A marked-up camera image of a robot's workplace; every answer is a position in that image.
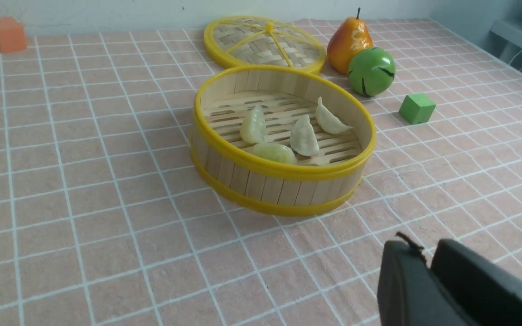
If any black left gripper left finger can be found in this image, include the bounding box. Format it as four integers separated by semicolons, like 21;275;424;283
377;232;479;326

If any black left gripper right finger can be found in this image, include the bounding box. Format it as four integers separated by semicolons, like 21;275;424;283
430;239;522;326

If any pale green dumpling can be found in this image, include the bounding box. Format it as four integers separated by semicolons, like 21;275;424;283
240;105;266;144
249;142;298;164

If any bamboo steamer tray yellow rim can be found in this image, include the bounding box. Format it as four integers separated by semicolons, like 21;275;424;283
190;65;377;216

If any woven bamboo steamer lid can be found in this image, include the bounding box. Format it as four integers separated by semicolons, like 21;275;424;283
203;16;326;74

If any green cube block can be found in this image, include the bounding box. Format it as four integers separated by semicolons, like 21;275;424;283
398;93;436;125

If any green toy apple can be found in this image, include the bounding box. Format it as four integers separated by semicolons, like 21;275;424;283
347;47;396;97

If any grey shelf in background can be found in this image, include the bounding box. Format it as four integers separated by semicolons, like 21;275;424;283
490;0;522;59

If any orange yellow toy pear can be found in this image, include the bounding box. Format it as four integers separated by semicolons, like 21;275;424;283
326;7;374;74

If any pink checkered tablecloth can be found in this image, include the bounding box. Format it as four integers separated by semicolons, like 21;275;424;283
0;20;522;326

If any orange cube block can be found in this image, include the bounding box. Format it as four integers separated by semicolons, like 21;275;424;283
0;16;28;54

